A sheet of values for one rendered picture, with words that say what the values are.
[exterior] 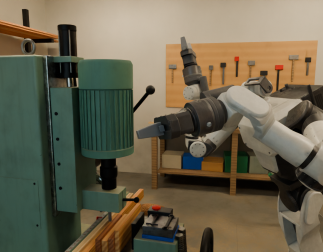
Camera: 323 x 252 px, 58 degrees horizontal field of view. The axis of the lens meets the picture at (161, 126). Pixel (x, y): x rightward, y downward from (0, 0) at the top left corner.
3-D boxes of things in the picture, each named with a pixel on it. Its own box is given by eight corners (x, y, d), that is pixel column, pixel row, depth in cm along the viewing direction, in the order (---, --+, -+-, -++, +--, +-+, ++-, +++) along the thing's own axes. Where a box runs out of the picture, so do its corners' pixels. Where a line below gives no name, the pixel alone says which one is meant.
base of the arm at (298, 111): (313, 154, 102) (326, 126, 104) (339, 151, 89) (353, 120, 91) (276, 132, 102) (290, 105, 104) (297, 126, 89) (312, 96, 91)
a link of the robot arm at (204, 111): (176, 149, 63) (223, 135, 67) (165, 106, 63) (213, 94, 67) (159, 147, 75) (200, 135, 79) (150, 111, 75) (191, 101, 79)
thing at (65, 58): (72, 77, 94) (69, 23, 91) (50, 77, 96) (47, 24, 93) (84, 78, 102) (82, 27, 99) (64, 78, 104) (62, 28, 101)
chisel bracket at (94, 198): (119, 217, 98) (118, 193, 97) (81, 213, 101) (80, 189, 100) (127, 208, 105) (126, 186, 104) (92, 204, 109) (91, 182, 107)
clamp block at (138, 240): (175, 273, 87) (175, 245, 86) (133, 266, 91) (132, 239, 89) (184, 246, 101) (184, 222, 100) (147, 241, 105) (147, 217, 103)
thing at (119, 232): (119, 254, 92) (118, 230, 91) (115, 253, 92) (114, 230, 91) (141, 222, 112) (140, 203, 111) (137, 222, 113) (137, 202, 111)
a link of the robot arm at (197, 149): (202, 158, 149) (233, 126, 145) (204, 166, 136) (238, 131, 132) (185, 143, 148) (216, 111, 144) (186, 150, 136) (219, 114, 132)
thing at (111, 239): (113, 255, 91) (113, 239, 91) (108, 254, 92) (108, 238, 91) (134, 226, 109) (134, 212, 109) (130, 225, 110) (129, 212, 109)
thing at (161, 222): (173, 242, 88) (173, 225, 87) (138, 237, 90) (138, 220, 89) (181, 222, 100) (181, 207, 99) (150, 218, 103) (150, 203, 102)
